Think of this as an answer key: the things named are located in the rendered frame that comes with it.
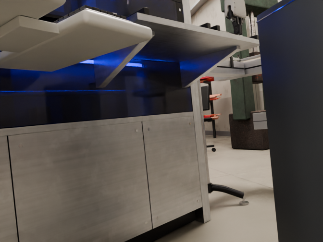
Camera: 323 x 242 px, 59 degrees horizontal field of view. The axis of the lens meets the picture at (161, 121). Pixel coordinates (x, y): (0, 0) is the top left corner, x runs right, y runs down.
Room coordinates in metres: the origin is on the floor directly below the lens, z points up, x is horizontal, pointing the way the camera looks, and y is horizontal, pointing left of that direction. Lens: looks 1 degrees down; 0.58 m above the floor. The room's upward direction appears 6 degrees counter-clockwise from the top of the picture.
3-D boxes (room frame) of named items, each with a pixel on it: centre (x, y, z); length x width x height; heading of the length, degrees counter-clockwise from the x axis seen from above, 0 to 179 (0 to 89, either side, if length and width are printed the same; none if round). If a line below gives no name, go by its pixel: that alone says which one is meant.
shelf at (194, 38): (1.20, -0.06, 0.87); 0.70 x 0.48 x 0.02; 133
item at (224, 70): (1.92, -0.35, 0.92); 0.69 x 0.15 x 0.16; 133
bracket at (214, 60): (1.36, -0.25, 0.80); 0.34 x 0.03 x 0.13; 43
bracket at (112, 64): (1.02, 0.12, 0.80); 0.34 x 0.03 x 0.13; 43
